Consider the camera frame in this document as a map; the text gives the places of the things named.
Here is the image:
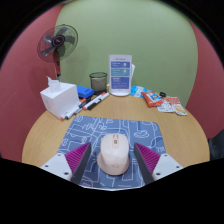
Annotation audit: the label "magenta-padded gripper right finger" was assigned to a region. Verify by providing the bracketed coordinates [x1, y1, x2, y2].
[134, 142, 184, 185]

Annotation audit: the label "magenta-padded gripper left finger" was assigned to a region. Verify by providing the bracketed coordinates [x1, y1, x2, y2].
[40, 142, 93, 185]

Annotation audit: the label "pale pink computer mouse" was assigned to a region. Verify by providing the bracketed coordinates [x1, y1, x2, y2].
[97, 133, 131, 176]

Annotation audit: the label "blue patterned mouse pad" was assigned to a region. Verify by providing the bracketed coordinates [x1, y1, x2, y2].
[57, 115, 167, 192]

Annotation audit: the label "white snack packet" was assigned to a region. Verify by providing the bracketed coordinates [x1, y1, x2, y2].
[156, 101, 175, 113]

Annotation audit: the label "orange food picture packet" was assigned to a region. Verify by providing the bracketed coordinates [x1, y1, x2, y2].
[163, 96, 189, 117]

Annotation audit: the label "black marker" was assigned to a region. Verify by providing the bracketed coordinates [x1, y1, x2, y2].
[73, 96, 93, 115]

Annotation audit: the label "white tissue box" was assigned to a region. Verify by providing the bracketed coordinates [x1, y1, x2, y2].
[39, 76, 80, 119]

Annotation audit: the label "red snack packet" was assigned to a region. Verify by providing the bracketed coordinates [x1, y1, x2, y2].
[141, 91, 165, 108]

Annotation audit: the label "blue whiteboard eraser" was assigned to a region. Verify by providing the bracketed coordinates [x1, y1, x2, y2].
[76, 85, 95, 100]

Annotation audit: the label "blue snack packet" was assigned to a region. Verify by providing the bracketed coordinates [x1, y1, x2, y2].
[130, 85, 152, 99]

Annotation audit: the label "dark mesh waste bin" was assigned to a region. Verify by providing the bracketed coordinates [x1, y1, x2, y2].
[89, 72, 109, 95]

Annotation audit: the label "white sign stand blue cards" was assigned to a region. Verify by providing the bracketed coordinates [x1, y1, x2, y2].
[108, 54, 133, 98]

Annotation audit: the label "black standing fan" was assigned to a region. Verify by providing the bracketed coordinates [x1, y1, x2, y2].
[37, 23, 79, 81]

